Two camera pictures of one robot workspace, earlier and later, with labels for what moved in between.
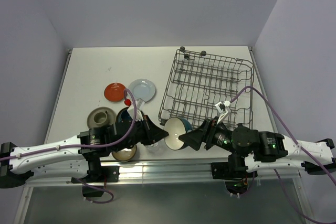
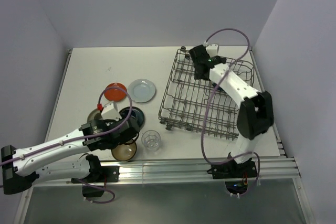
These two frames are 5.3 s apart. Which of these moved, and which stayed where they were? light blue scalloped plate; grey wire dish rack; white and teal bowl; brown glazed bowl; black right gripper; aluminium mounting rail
Moved: black right gripper; white and teal bowl
Stayed: aluminium mounting rail; grey wire dish rack; light blue scalloped plate; brown glazed bowl
